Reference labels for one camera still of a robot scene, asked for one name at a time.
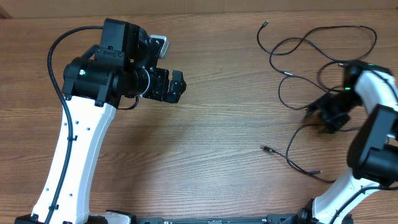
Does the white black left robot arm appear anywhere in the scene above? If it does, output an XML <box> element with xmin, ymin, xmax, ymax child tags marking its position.
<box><xmin>16</xmin><ymin>19</ymin><xmax>187</xmax><ymax>224</ymax></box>

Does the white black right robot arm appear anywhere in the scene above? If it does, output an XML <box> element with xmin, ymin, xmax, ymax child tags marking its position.
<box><xmin>289</xmin><ymin>60</ymin><xmax>397</xmax><ymax>223</ymax></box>

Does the black cable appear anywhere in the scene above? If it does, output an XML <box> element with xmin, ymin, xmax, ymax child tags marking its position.
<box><xmin>256</xmin><ymin>20</ymin><xmax>378</xmax><ymax>76</ymax></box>
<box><xmin>260</xmin><ymin>123</ymin><xmax>361</xmax><ymax>184</ymax></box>
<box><xmin>277</xmin><ymin>60</ymin><xmax>349</xmax><ymax>111</ymax></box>

